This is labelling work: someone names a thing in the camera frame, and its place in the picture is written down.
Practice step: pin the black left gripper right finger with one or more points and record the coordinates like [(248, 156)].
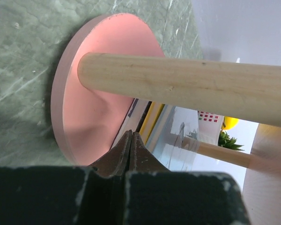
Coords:
[(156, 196)]

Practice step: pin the yellow book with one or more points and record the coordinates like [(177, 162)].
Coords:
[(150, 120)]

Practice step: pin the light blue book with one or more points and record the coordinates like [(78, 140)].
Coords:
[(174, 138)]

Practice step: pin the pink three-tier shelf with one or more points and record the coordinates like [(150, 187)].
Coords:
[(113, 59)]

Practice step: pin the Wuthering Heights dark blue book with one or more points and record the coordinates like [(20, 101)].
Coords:
[(132, 119)]

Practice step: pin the white plastic fruit basket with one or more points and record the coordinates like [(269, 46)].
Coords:
[(209, 127)]

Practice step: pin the toy pineapple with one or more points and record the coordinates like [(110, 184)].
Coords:
[(228, 142)]

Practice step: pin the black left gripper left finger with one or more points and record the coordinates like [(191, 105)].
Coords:
[(66, 195)]

